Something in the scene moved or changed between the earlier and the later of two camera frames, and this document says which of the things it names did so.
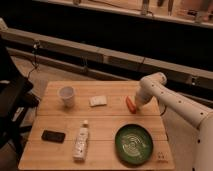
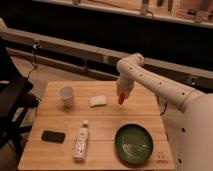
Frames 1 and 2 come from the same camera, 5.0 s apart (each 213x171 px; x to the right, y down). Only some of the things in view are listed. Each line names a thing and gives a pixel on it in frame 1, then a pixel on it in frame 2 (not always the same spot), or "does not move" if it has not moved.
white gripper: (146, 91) -> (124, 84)
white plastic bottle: (81, 147) does not move
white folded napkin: (97, 101) does not move
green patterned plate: (134, 144) does not move
